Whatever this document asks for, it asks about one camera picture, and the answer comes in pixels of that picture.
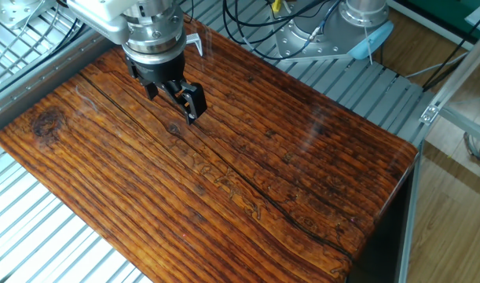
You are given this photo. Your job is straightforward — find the black cable with white label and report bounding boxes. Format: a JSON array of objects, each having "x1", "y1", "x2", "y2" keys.
[{"x1": 222, "y1": 0, "x2": 335, "y2": 62}]

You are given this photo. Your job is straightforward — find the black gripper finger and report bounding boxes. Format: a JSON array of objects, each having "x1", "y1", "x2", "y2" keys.
[
  {"x1": 143, "y1": 81, "x2": 160, "y2": 101},
  {"x1": 160, "y1": 78, "x2": 208, "y2": 126}
]

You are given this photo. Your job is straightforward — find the silver perforated mounting plate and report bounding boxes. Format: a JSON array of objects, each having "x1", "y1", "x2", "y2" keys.
[{"x1": 0, "y1": 0, "x2": 57, "y2": 31}]

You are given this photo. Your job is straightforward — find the grey cable bundle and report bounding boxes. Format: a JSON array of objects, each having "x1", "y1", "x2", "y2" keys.
[{"x1": 462, "y1": 125, "x2": 480, "y2": 178}]

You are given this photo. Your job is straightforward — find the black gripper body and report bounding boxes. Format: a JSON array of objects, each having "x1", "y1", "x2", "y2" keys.
[{"x1": 124, "y1": 50, "x2": 188, "y2": 87}]

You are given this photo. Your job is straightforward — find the white floor cable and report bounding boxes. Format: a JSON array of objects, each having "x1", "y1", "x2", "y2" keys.
[{"x1": 404, "y1": 50, "x2": 471, "y2": 79}]

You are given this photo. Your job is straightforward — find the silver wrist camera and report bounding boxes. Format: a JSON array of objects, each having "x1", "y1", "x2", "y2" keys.
[{"x1": 66, "y1": 3, "x2": 131, "y2": 46}]

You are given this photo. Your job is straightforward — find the green board with white frame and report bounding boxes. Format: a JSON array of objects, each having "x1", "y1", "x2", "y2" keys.
[{"x1": 388, "y1": 0, "x2": 480, "y2": 40}]

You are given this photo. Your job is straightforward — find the thin white cable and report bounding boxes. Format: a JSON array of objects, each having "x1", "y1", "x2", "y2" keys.
[{"x1": 0, "y1": 0, "x2": 62, "y2": 75}]

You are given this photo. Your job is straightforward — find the white plastic wrist mount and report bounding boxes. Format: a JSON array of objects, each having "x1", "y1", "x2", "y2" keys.
[{"x1": 66, "y1": 0, "x2": 146, "y2": 24}]

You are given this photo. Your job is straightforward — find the grey table frame leg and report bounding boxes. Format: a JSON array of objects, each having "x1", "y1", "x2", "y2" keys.
[{"x1": 394, "y1": 143, "x2": 424, "y2": 283}]

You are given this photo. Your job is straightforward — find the grey aluminium side rail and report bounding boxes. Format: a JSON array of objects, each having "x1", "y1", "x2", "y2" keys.
[{"x1": 0, "y1": 27, "x2": 121, "y2": 138}]

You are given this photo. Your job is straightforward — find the wood grain print mat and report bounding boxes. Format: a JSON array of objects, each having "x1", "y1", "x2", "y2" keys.
[{"x1": 0, "y1": 15, "x2": 420, "y2": 283}]

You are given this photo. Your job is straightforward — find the black floor cable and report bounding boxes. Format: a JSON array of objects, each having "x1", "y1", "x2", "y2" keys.
[{"x1": 420, "y1": 7, "x2": 480, "y2": 94}]

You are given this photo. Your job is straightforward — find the silver corner bracket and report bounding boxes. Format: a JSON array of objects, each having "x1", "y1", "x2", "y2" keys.
[{"x1": 419, "y1": 102, "x2": 441, "y2": 127}]

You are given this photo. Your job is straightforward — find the aluminium frame beam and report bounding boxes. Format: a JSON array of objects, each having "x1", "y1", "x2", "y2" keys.
[{"x1": 438, "y1": 105, "x2": 480, "y2": 147}]

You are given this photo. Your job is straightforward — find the aluminium frame post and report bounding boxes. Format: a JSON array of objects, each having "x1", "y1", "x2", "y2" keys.
[{"x1": 420, "y1": 23, "x2": 480, "y2": 127}]

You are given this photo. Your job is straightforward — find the grey cable with metal connector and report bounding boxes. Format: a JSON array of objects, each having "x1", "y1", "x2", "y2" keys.
[{"x1": 308, "y1": 0, "x2": 343, "y2": 43}]

